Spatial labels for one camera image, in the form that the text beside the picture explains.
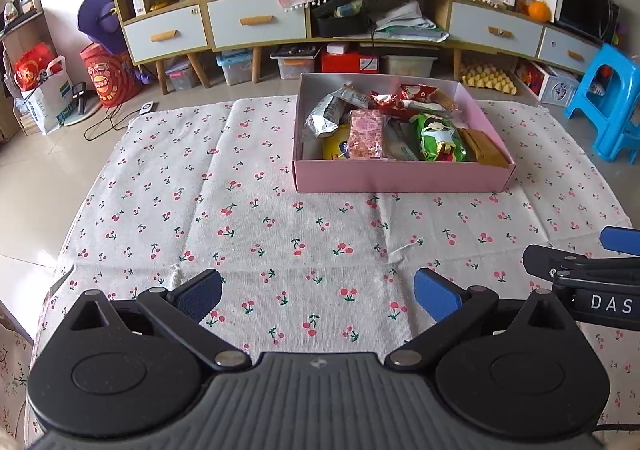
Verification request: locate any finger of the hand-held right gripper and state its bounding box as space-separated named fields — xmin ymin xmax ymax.
xmin=522 ymin=245 xmax=640 ymax=281
xmin=600 ymin=226 xmax=640 ymax=257

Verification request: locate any black storage bag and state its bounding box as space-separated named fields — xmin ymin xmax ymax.
xmin=309 ymin=0 xmax=374 ymax=39

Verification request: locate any silver snack packet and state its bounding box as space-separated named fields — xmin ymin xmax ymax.
xmin=303 ymin=93 xmax=347 ymax=140

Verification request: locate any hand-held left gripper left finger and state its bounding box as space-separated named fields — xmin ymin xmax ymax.
xmin=62 ymin=268 xmax=252 ymax=371

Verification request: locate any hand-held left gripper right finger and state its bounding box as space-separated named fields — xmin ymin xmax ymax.
xmin=384 ymin=268 xmax=573 ymax=371

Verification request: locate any white plastic crate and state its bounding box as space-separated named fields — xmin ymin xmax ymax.
xmin=529 ymin=62 xmax=582 ymax=106

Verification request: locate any gold snack bar packet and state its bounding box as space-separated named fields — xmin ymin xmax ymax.
xmin=458 ymin=128 xmax=512 ymax=167

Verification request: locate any black floor cable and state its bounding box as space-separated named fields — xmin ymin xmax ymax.
xmin=83 ymin=102 xmax=147 ymax=144

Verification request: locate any cherry print tablecloth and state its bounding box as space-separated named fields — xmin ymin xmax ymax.
xmin=31 ymin=96 xmax=635 ymax=450

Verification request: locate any black white microwave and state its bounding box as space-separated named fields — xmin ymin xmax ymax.
xmin=529 ymin=0 xmax=622 ymax=46

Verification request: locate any orange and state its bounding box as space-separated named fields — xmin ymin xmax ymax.
xmin=527 ymin=0 xmax=552 ymax=24

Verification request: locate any red flat box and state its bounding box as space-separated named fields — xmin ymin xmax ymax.
xmin=319 ymin=43 xmax=384 ymax=76

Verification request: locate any wooden cabinet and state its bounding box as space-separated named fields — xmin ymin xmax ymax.
xmin=102 ymin=0 xmax=607 ymax=96

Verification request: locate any blue plastic stool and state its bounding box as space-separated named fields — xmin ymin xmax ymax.
xmin=563 ymin=43 xmax=640 ymax=163

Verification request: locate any clear storage bin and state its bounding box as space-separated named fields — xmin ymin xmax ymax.
xmin=382 ymin=54 xmax=437 ymax=80
xmin=272 ymin=44 xmax=322 ymax=81
xmin=215 ymin=49 xmax=254 ymax=86
xmin=164 ymin=56 xmax=202 ymax=91

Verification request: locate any red patterned bag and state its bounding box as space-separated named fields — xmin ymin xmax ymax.
xmin=79 ymin=43 xmax=144 ymax=110

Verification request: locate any white cabinet drawer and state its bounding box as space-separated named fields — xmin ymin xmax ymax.
xmin=206 ymin=0 xmax=307 ymax=50
xmin=537 ymin=26 xmax=602 ymax=74
xmin=123 ymin=4 xmax=209 ymax=64
xmin=448 ymin=0 xmax=544 ymax=56

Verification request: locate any pile of papers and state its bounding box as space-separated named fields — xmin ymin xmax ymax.
xmin=372 ymin=0 xmax=450 ymax=42

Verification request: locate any purple round object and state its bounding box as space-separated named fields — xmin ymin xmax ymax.
xmin=77 ymin=0 xmax=127 ymax=56

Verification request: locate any green snack packet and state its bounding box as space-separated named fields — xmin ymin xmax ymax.
xmin=409 ymin=113 xmax=470 ymax=163

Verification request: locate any yellow egg tray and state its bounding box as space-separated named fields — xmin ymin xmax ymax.
xmin=459 ymin=64 xmax=519 ymax=96

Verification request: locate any white shopping bag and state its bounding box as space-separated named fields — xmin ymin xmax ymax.
xmin=14 ymin=54 xmax=77 ymax=137

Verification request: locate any red toy box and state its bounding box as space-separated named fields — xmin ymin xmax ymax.
xmin=514 ymin=58 xmax=547 ymax=89

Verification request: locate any pink cardboard box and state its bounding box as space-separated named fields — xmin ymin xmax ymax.
xmin=291 ymin=73 xmax=517 ymax=194

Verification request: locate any yellow snack packet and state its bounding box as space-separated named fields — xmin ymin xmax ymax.
xmin=322 ymin=124 xmax=352 ymax=161

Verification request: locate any floral print cloth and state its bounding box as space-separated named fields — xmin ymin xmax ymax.
xmin=0 ymin=319 xmax=34 ymax=450

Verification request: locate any pink nougat bar packet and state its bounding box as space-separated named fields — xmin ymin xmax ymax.
xmin=348 ymin=109 xmax=390 ymax=161

